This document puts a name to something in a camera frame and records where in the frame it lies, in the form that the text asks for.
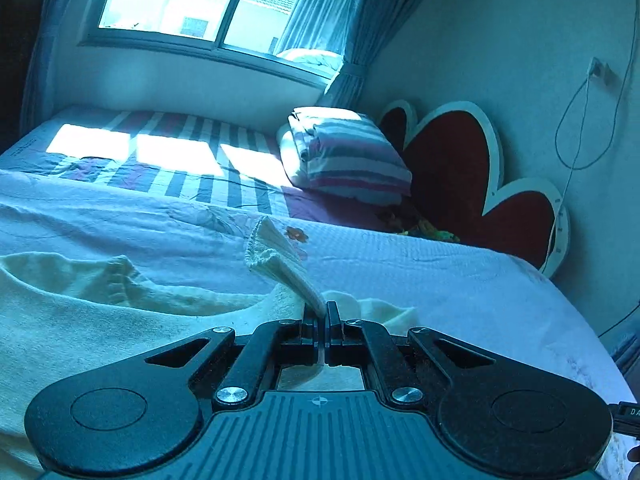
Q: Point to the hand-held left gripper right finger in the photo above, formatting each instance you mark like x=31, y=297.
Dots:
x=332, y=336

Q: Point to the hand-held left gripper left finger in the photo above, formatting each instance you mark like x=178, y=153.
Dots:
x=310, y=336

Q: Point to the cream knitted sweater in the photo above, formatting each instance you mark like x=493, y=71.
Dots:
x=100, y=320

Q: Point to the white bed blanket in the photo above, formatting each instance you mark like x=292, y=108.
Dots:
x=425, y=270

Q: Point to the colourful patterned cloth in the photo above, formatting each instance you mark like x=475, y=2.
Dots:
x=430, y=232

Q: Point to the folded striped quilt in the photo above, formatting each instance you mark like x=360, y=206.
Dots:
x=350, y=155

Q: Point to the red heart-shaped headboard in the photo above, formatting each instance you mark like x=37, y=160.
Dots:
x=450, y=160

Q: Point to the striped bed sheet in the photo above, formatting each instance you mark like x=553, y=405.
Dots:
x=200, y=127

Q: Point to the blue pleated curtain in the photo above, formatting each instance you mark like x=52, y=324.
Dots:
x=55, y=35
x=325, y=20

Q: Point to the bedroom window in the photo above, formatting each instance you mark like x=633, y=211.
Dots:
x=175, y=0

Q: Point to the white wall socket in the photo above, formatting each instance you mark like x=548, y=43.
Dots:
x=598, y=68

